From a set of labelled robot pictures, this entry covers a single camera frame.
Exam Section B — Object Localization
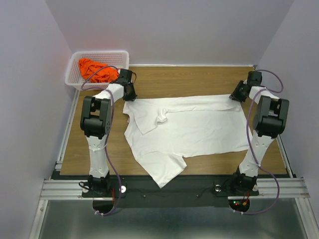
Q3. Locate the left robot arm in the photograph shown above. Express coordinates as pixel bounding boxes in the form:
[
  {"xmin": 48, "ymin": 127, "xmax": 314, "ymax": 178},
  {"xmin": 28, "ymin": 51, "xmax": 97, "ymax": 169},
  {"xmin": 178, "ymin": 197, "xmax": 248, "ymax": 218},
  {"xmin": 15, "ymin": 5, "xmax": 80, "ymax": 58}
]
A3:
[{"xmin": 79, "ymin": 69, "xmax": 137, "ymax": 198}]

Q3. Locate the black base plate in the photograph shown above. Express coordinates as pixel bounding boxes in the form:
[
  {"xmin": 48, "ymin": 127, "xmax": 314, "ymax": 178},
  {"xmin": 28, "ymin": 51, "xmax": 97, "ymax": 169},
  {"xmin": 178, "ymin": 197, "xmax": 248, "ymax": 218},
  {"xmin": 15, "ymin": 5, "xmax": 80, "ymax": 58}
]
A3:
[{"xmin": 79, "ymin": 175, "xmax": 259, "ymax": 208}]

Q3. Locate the white plastic laundry basket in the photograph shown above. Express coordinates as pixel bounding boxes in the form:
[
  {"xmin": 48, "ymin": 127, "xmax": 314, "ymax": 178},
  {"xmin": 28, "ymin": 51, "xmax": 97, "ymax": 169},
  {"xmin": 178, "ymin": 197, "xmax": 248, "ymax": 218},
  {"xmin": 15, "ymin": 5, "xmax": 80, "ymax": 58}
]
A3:
[{"xmin": 65, "ymin": 50, "xmax": 129, "ymax": 91}]

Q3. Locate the white t-shirt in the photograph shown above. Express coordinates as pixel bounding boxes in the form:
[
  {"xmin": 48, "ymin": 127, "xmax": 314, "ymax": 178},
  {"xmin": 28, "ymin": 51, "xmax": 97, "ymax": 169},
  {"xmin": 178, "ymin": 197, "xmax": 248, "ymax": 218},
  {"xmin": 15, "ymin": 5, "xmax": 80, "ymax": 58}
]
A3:
[{"xmin": 123, "ymin": 95, "xmax": 248, "ymax": 187}]

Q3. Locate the orange t-shirt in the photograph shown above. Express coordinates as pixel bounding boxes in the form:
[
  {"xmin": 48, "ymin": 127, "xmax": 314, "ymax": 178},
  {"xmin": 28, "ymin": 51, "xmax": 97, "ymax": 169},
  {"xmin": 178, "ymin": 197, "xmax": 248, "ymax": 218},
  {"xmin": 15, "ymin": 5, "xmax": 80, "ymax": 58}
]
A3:
[{"xmin": 78, "ymin": 58, "xmax": 119, "ymax": 83}]

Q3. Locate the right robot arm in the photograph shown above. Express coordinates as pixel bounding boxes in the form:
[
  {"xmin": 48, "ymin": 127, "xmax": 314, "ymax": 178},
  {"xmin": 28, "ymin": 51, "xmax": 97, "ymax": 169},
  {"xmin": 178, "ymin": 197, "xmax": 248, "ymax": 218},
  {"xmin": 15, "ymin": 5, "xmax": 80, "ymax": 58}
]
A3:
[{"xmin": 229, "ymin": 70, "xmax": 290, "ymax": 195}]

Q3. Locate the aluminium frame rail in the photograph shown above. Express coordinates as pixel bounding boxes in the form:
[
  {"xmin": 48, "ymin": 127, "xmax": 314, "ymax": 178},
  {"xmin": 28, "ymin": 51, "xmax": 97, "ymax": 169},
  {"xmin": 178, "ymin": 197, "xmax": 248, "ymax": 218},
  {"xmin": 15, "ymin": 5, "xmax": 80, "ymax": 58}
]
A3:
[{"xmin": 28, "ymin": 178, "xmax": 93, "ymax": 239}]

